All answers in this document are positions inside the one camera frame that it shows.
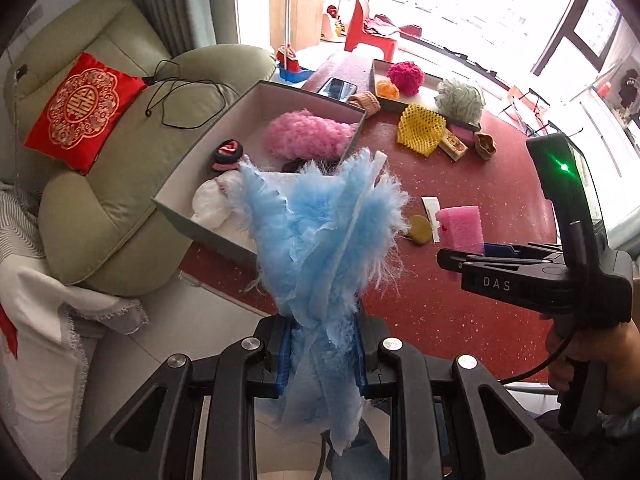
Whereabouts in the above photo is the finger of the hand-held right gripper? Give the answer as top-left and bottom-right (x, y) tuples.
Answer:
(437, 247), (531, 281)
(483, 242), (564, 263)

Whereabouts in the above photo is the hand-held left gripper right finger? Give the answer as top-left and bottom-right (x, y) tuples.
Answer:
(352, 315), (581, 480)

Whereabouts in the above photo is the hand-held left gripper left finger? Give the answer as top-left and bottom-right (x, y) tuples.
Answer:
(65, 315), (293, 480)

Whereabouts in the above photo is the pink sponge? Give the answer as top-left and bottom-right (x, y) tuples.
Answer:
(434, 205), (485, 254)

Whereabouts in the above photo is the blue fluffy duster cloth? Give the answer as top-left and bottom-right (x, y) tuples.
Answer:
(238, 147), (412, 457)

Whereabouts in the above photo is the pink fluffy slipper sock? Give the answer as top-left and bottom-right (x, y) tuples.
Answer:
(262, 108), (359, 162)

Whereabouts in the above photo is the pink black sock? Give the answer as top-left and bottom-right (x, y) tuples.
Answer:
(209, 138), (245, 174)

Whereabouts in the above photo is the large grey cardboard box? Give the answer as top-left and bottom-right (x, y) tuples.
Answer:
(152, 80), (369, 269)

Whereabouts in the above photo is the person's right hand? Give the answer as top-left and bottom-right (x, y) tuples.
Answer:
(545, 319), (640, 417)

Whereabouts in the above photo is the round yellow puff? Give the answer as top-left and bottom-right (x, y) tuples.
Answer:
(407, 214), (434, 246)

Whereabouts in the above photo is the white paper strip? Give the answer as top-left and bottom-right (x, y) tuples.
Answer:
(420, 195), (442, 242)

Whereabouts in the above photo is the person's leg in jeans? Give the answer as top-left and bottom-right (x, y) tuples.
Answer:
(327, 416), (392, 480)

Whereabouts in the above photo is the small cartoon tissue pack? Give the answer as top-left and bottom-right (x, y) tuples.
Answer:
(439, 130), (469, 162)

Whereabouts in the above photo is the yellow foam fruit net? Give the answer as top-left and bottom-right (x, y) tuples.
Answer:
(397, 102), (447, 157)

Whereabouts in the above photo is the green mesh bath loofah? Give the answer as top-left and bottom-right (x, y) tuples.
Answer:
(433, 78), (486, 126)

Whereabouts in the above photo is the shallow grey box tray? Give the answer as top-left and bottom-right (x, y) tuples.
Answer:
(369, 58), (482, 132)

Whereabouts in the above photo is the pink knitted sock roll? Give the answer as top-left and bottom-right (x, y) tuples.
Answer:
(347, 91), (381, 117)

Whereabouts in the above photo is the magenta pompom scrubber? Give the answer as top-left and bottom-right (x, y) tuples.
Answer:
(387, 61), (425, 97)

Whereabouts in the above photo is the black smartphone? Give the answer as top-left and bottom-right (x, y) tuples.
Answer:
(317, 77), (359, 102)

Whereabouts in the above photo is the green leather sofa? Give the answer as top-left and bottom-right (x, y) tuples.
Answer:
(4, 0), (279, 297)

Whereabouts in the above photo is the white frayed cloth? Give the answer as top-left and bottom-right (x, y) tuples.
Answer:
(0, 255), (149, 477)

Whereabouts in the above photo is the red plastic chair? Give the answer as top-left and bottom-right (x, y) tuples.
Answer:
(343, 0), (400, 61)

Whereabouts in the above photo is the broom and dustpan set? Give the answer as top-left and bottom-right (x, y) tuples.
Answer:
(275, 0), (316, 84)

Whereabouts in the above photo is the grey striped blanket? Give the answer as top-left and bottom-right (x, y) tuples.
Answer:
(0, 184), (49, 262)

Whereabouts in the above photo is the red embroidered cushion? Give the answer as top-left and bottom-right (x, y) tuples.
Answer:
(23, 52), (149, 176)

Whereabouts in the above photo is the grey curtain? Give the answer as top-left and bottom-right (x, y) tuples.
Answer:
(114, 0), (217, 57)

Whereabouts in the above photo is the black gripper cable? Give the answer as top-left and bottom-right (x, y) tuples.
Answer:
(499, 332), (574, 387)

